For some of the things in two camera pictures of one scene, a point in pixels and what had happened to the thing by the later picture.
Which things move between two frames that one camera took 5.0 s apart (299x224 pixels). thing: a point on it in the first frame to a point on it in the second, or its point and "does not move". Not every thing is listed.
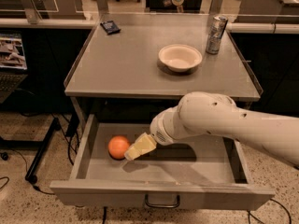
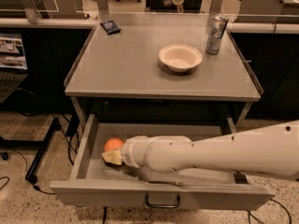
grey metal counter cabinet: (118, 73) does not move
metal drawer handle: (146, 199) does not move
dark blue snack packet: (109, 27) does not move
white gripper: (159, 131) to (130, 153)
